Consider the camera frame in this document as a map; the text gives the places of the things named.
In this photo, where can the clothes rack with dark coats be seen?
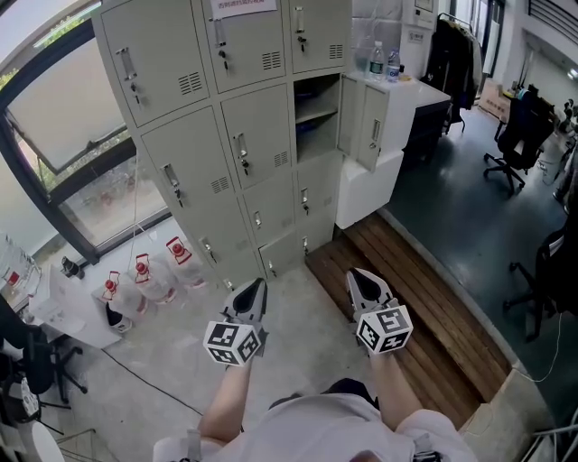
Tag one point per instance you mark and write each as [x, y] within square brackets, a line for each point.
[451, 63]

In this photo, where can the black window frame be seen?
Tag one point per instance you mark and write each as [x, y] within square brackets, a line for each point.
[31, 149]

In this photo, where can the person's black shoe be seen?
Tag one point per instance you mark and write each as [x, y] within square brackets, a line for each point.
[352, 390]
[284, 401]

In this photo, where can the person's white shirt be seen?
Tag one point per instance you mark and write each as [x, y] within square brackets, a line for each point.
[316, 433]

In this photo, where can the set of dark locker keys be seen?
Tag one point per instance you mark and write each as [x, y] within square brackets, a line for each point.
[246, 168]

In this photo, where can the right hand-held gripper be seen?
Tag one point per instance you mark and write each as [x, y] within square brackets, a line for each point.
[384, 331]

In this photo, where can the blue label water bottle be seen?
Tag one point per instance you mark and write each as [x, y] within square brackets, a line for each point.
[393, 65]

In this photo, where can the black and white slipper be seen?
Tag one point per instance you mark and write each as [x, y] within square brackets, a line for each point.
[118, 320]

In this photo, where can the person's right forearm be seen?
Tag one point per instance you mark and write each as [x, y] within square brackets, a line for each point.
[397, 392]

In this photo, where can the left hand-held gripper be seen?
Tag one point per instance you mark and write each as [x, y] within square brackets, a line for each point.
[230, 343]

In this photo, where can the green label water bottle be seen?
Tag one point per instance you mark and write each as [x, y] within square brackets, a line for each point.
[376, 61]

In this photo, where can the white round stool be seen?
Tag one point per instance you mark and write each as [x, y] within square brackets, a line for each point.
[43, 444]

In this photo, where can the white wall device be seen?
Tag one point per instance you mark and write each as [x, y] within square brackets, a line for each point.
[424, 11]

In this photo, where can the white paper sign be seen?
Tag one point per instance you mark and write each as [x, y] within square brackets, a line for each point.
[244, 8]

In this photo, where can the grey metal locker cabinet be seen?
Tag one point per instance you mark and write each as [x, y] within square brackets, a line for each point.
[189, 149]

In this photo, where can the wooden slat platform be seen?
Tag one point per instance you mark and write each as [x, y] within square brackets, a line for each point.
[406, 307]

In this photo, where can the black office chair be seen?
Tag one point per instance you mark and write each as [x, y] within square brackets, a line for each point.
[548, 279]
[31, 361]
[519, 135]

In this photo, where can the small black desktop device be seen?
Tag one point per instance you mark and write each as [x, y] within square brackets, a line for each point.
[71, 267]

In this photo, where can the white low table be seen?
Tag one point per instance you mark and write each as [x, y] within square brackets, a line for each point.
[68, 307]

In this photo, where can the translucent plastic wrapped panel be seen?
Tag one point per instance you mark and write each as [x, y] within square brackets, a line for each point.
[370, 31]

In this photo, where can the person's left forearm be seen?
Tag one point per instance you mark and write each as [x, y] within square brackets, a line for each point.
[228, 401]

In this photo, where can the brown cardboard box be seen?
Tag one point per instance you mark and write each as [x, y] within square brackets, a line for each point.
[494, 99]

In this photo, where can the clear rack with red parts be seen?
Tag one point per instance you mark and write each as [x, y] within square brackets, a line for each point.
[15, 270]

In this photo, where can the white counter unit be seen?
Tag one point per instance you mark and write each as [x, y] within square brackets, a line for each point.
[384, 180]

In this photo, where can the black white patterned box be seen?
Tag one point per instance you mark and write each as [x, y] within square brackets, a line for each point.
[28, 397]

